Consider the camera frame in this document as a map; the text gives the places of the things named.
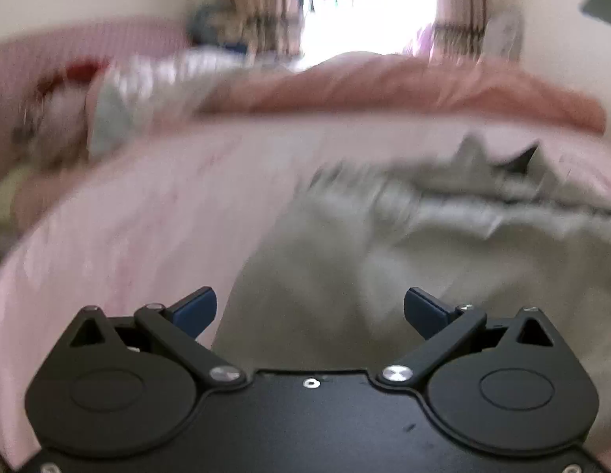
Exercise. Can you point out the white quilt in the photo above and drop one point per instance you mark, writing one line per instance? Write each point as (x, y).
(152, 86)

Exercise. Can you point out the pink duvet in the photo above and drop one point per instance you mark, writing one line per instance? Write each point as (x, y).
(409, 88)

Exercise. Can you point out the pink quilted headboard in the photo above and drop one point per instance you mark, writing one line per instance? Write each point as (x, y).
(39, 51)

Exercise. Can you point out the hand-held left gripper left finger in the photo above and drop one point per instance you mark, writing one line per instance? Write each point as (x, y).
(196, 308)

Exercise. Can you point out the brown patterned curtain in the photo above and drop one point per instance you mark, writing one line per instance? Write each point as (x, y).
(261, 5)
(458, 5)

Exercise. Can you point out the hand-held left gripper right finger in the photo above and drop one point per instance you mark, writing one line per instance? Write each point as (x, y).
(423, 311)

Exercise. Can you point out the pile of blue beige cloths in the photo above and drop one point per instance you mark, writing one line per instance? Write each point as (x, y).
(217, 24)

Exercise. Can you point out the light pink printed blanket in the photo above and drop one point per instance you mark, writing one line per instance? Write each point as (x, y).
(138, 217)

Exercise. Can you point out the red cloth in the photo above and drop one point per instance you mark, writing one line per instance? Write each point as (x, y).
(84, 69)

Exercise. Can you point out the green pillow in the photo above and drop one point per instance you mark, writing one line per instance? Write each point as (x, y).
(10, 192)

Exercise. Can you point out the grey jacket with black trim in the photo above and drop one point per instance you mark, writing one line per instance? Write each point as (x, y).
(374, 246)

